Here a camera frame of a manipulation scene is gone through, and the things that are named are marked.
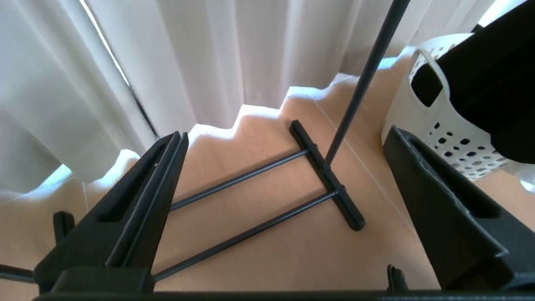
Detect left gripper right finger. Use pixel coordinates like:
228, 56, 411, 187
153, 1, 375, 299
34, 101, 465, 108
383, 125, 535, 292

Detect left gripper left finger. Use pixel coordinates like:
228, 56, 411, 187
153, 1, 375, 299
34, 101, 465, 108
33, 130, 190, 293

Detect black shorts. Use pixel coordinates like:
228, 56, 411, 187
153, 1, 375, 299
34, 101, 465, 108
434, 0, 535, 165

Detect white laundry basket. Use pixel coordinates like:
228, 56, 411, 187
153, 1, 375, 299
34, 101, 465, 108
380, 33, 522, 182

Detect black clothes rack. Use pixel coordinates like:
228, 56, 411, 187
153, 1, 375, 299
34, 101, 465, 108
0, 0, 411, 285

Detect beige curtain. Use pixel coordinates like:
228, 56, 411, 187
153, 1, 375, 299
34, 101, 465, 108
0, 0, 498, 196

